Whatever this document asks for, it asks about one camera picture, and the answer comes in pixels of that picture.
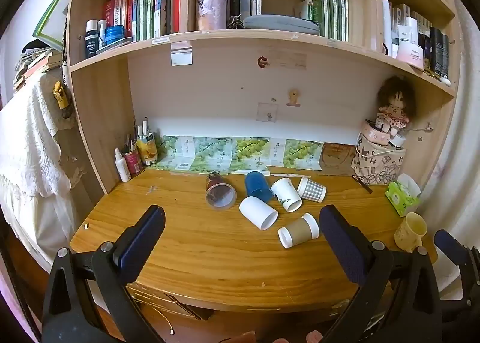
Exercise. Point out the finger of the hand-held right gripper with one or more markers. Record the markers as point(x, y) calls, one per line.
point(455, 249)

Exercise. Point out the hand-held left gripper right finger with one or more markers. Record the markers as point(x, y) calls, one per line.
point(347, 249)

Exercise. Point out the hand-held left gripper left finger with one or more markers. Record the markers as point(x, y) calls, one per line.
point(132, 253)

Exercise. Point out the brown sleeve paper cup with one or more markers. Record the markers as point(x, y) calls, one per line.
point(302, 231)

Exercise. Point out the checkered paper cup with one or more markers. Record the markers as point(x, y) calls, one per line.
point(313, 189)

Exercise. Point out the white paper cup green print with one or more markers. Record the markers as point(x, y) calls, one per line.
point(284, 191)

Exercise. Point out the plain white cup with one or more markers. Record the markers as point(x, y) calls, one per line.
point(255, 210)

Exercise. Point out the clear plastic cup red print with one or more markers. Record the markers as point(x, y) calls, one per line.
point(219, 193)

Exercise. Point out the blue cup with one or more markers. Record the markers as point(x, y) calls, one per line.
point(257, 185)

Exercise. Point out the yellow mug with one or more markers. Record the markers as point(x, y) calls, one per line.
point(407, 234)

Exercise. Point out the dark pen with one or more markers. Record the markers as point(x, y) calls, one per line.
point(363, 184)

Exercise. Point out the green tissue pack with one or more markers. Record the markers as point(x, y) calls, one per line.
point(399, 196)

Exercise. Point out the white spray bottle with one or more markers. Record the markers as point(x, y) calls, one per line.
point(122, 168)

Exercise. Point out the red can pen holder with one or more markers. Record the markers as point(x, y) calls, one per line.
point(133, 165)

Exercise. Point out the letter printed canvas bag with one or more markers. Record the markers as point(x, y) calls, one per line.
point(378, 165)

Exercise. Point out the brown printed card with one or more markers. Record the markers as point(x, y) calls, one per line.
point(337, 157)

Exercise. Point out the yellow pen container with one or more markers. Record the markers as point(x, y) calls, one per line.
point(147, 150)

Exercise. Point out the green grape printed card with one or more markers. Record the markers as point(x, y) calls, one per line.
point(210, 153)
point(302, 153)
point(172, 151)
point(249, 151)

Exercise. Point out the pink round box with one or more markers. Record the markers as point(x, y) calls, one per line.
point(375, 135)

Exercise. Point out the wooden bookshelf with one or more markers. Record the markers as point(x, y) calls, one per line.
point(101, 103)

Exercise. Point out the brown-haired rag doll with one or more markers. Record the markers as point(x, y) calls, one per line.
point(395, 103)

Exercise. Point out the white lace cloth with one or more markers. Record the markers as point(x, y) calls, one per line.
point(30, 133)

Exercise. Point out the yellow hanging toy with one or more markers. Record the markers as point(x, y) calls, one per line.
point(60, 95)

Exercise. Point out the row of cosmetic bottles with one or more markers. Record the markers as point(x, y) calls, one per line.
point(420, 43)

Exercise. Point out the stack of old books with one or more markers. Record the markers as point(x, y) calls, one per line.
point(35, 61)

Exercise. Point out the dark bottle white label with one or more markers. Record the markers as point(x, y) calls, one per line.
point(91, 41)

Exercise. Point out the blue jar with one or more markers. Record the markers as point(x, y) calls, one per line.
point(114, 35)

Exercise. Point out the small white bottle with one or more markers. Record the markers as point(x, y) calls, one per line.
point(102, 33)

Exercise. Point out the grey fabric pouch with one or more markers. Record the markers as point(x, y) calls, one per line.
point(279, 24)

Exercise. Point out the row of dark green books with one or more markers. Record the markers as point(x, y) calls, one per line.
point(328, 7)

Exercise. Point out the row of red green books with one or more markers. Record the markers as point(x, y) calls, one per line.
point(144, 9)

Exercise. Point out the green framed board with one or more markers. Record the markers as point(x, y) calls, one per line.
point(48, 16)

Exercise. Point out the small square wall card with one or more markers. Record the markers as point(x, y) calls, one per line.
point(267, 113)

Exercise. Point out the brown mushroom wall sticker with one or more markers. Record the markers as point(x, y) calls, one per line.
point(263, 62)

